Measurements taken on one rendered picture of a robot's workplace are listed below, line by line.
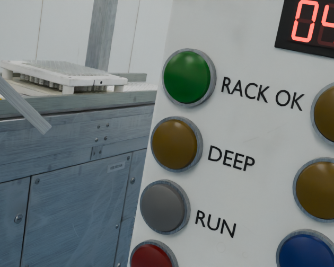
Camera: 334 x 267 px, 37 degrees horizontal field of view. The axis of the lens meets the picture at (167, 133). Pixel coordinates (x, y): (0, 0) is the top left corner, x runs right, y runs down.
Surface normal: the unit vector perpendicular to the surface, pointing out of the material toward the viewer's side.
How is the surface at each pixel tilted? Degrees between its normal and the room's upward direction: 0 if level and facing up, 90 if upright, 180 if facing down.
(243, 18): 90
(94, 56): 90
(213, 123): 90
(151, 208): 91
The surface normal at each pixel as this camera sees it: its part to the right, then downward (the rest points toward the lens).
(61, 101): 0.85, 0.25
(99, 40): -0.49, 0.10
